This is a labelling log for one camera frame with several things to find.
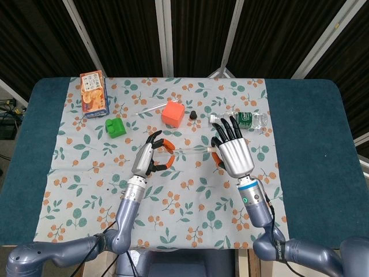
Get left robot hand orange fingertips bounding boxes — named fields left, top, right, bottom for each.
left=131, top=130, right=176, bottom=177

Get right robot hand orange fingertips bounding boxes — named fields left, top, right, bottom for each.
left=210, top=117, right=255, bottom=178

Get clear glass test tube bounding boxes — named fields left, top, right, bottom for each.
left=170, top=145, right=214, bottom=154

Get clear glass pipette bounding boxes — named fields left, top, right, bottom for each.
left=135, top=101, right=168, bottom=117

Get clear green-label water bottle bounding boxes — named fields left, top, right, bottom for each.
left=208, top=111, right=269, bottom=132

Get green toy building brick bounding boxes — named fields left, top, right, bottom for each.
left=105, top=117, right=127, bottom=140

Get orange foam cube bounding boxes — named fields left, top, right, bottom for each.
left=161, top=100, right=185, bottom=128

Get floral orange fruit tablecloth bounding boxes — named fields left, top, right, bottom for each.
left=33, top=76, right=289, bottom=250

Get dark teal table cover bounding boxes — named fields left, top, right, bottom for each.
left=0, top=77, right=369, bottom=250

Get orange snack carton box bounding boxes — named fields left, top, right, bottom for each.
left=79, top=70, right=111, bottom=119

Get grey robot torso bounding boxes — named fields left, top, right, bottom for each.
left=115, top=249, right=236, bottom=277

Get dark pleated curtain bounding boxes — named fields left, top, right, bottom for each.
left=0, top=0, right=369, bottom=142

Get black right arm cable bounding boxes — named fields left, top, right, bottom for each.
left=258, top=180, right=306, bottom=277

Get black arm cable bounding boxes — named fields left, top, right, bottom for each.
left=76, top=222, right=115, bottom=277
left=258, top=180, right=306, bottom=277

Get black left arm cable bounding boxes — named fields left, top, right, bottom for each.
left=76, top=222, right=115, bottom=277

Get white frame post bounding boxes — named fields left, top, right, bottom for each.
left=291, top=0, right=358, bottom=79
left=62, top=0, right=107, bottom=78
left=207, top=0, right=246, bottom=78
left=155, top=0, right=175, bottom=77

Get tangled floor cables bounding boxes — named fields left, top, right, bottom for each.
left=0, top=98, right=27, bottom=129

